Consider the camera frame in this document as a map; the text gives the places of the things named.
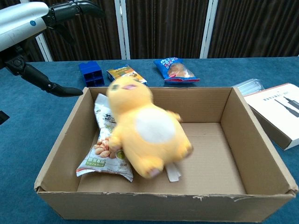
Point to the yellow plush duck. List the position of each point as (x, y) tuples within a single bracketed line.
[(149, 130)]

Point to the blue felt table cloth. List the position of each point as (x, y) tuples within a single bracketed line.
[(28, 130)]

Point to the white snack packet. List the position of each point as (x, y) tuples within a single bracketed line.
[(105, 151)]

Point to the blue snack bag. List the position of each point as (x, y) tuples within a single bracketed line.
[(175, 70)]

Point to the bundle of clear straws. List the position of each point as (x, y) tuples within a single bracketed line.
[(250, 87)]

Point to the white product box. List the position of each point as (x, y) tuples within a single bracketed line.
[(275, 112)]

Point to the open cardboard box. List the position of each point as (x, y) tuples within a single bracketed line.
[(245, 144)]

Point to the blue plastic building block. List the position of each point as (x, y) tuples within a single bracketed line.
[(91, 72)]

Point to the yellow snack carton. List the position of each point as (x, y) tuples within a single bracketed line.
[(123, 72)]

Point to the white partition post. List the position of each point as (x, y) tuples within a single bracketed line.
[(122, 30), (45, 49), (208, 28)]

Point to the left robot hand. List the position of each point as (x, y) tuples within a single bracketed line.
[(18, 23)]

